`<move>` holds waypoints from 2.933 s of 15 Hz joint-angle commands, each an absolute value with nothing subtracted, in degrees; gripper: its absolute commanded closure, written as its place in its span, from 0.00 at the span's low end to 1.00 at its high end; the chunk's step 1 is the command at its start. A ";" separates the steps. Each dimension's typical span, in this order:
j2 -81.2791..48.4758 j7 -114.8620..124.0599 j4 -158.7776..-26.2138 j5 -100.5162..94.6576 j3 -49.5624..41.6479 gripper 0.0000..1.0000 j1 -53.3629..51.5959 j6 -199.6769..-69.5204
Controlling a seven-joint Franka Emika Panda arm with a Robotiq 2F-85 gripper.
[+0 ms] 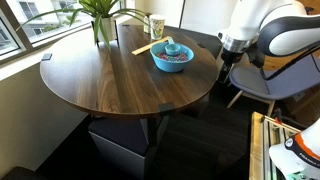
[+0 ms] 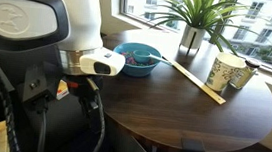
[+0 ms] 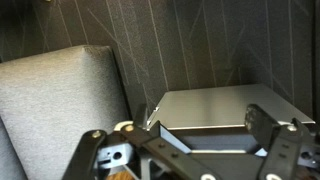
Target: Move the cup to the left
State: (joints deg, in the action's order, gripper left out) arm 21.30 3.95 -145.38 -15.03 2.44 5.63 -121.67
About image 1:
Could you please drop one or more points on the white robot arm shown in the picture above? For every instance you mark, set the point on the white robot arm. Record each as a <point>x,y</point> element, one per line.
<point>275,28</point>

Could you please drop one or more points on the dark ottoman under table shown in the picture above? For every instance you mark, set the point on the dark ottoman under table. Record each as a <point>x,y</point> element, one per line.
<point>122,143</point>

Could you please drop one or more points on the white orange robot base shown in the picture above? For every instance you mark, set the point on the white orange robot base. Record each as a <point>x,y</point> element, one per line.
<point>298,158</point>

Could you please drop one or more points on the wooden aluminium robot stand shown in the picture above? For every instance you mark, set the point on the wooden aluminium robot stand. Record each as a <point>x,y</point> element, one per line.
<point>264,133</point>

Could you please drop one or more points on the green potted plant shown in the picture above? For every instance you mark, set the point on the green potted plant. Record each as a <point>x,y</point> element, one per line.
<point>97,9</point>

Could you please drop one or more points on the round dark wooden table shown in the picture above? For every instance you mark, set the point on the round dark wooden table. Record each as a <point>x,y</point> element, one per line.
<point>117,84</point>

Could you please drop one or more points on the small glass jar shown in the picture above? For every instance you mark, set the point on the small glass jar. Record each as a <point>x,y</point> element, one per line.
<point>146,25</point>

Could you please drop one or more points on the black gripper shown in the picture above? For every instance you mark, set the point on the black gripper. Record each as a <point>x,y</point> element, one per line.
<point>229,59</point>

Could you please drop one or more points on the yellow wooden ruler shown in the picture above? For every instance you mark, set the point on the yellow wooden ruler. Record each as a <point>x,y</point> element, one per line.
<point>147,47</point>

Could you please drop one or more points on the blue bowl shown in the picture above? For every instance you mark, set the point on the blue bowl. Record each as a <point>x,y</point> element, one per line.
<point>170,66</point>

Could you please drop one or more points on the grey chair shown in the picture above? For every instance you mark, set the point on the grey chair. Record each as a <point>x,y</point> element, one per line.
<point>300,76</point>

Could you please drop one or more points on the white plant pot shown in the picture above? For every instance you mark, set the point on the white plant pot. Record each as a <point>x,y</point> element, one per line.
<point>109,26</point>

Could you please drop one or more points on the colourful beads in bowl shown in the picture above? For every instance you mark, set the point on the colourful beads in bowl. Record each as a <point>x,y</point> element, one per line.
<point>181,57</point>

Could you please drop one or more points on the teal measuring scoop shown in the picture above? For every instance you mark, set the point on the teal measuring scoop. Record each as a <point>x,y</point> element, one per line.
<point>172,48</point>

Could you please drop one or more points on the patterned paper cup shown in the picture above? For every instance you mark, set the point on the patterned paper cup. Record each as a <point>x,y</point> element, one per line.
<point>157,26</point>

